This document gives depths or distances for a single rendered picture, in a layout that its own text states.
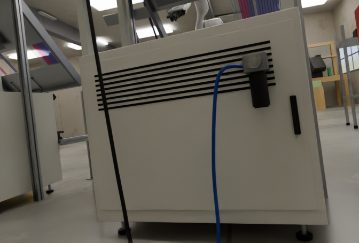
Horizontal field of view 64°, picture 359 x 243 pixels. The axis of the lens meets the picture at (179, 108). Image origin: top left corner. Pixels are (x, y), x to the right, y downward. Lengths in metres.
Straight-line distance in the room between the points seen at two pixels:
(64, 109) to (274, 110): 12.27
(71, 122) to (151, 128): 11.87
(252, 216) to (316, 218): 0.16
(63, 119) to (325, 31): 10.52
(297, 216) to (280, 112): 0.27
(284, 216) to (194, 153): 0.29
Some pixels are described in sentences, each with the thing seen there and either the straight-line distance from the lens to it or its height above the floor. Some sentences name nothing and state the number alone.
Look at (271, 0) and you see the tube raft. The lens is 1.64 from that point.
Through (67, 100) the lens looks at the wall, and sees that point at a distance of 12.80.
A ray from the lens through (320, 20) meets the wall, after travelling 11.47.
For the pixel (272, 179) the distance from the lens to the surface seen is 0.82.
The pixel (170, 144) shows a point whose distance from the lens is 0.87.
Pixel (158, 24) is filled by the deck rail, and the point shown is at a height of 0.90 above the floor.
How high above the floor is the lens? 0.39
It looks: 1 degrees up
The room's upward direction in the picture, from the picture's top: 7 degrees counter-clockwise
